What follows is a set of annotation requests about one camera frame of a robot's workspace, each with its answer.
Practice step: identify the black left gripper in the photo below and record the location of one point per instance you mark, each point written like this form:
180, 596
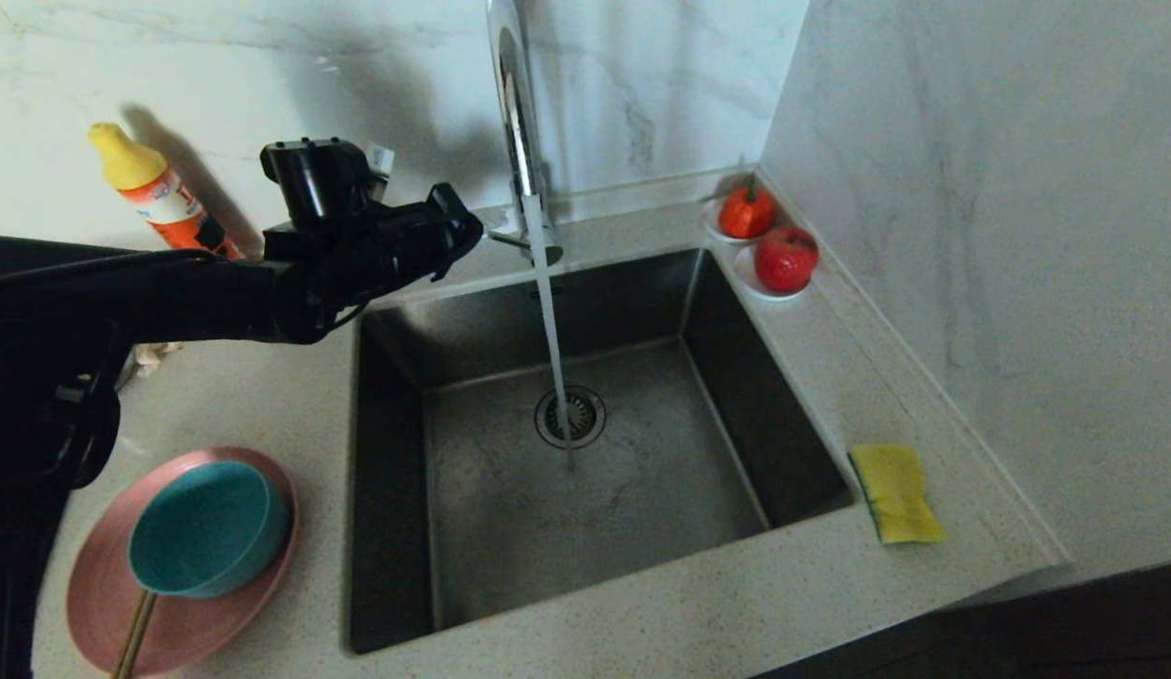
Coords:
406, 245

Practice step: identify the orange detergent bottle yellow cap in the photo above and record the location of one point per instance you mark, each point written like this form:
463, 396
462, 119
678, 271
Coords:
156, 193

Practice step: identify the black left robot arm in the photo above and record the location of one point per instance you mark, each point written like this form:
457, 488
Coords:
123, 292

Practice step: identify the stainless steel sink basin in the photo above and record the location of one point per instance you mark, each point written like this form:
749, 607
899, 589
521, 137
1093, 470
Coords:
642, 528

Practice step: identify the yellow and green sponge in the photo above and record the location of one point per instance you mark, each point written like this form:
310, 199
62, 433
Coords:
895, 492

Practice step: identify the running tap water stream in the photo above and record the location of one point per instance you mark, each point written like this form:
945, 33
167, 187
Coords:
551, 330

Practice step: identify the chrome kitchen faucet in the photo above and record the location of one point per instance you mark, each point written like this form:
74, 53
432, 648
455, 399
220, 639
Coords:
515, 94

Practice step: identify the small white dish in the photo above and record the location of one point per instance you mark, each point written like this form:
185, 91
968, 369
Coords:
710, 222
748, 281

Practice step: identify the round metal drain strainer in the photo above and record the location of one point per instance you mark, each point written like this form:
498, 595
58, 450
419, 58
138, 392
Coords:
585, 420

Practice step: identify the red tomato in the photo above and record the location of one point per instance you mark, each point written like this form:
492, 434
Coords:
746, 212

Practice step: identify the red apple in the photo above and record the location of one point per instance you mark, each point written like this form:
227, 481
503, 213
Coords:
785, 259

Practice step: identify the crumpled beige tissue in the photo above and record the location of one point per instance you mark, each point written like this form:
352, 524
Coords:
154, 356

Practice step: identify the teal bowl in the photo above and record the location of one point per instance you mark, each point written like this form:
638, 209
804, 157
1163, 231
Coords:
208, 526

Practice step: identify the pink round plate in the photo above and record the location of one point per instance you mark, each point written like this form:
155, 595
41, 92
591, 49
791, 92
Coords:
204, 630

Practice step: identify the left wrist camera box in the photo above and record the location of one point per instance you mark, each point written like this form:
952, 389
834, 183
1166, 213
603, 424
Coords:
379, 170

